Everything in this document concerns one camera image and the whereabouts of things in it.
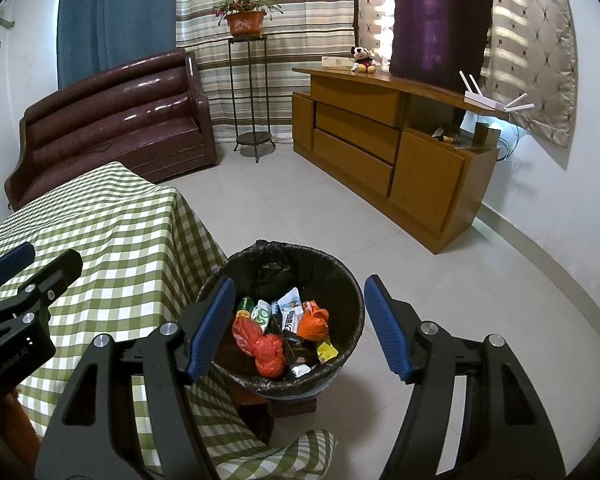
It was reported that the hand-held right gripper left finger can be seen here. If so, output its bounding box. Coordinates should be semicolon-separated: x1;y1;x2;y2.
34;275;237;480

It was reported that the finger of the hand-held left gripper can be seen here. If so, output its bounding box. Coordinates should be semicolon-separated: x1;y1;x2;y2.
0;248;84;348
0;241;37;293

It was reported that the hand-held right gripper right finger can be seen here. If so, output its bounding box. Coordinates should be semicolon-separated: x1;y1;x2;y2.
364;274;566;480

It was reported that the red plastic bag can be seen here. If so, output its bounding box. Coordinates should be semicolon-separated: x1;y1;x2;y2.
254;334;287;378
231;316;258;357

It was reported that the green white wrapper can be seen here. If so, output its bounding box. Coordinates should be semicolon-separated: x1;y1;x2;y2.
252;300;273;333

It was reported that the orange plastic bag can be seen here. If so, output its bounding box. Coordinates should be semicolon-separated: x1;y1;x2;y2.
297;301;331;342

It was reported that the black white snack packet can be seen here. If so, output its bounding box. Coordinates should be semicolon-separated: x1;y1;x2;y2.
272;287;303;336

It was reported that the trash bin with black liner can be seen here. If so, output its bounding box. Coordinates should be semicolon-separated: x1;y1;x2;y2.
196;240;366;402

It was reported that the green checked tablecloth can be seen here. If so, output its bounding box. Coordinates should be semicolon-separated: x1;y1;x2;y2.
0;161;338;480

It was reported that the dark wooden stool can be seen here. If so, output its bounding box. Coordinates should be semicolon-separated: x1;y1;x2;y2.
232;382;323;445

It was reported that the dark brown leather sofa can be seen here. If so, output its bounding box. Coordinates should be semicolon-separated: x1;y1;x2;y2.
4;49;218;211

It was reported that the wooden cabinet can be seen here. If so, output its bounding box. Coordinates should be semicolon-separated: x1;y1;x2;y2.
291;66;511;255

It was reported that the black metal plant stand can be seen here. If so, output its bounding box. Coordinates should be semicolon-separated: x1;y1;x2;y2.
227;35;277;163

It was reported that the small brown box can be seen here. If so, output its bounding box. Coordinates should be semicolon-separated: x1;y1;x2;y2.
475;121;501;147

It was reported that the white router with antennas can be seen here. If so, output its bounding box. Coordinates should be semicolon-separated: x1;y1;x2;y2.
459;71;536;115

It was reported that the blue curtain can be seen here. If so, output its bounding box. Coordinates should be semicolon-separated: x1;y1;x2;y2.
56;0;178;91

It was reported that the plush toy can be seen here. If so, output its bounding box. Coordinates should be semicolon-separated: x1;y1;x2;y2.
350;46;377;75

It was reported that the potted plant in terracotta pot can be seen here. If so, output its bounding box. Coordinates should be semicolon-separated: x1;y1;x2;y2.
214;0;285;38

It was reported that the dark purple curtain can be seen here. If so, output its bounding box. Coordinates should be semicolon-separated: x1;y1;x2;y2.
390;0;496;92

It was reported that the beige patterned curtain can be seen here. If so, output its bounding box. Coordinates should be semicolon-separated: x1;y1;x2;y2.
356;0;579;148

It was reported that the striped curtain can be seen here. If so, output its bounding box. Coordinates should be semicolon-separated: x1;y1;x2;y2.
175;0;358;143

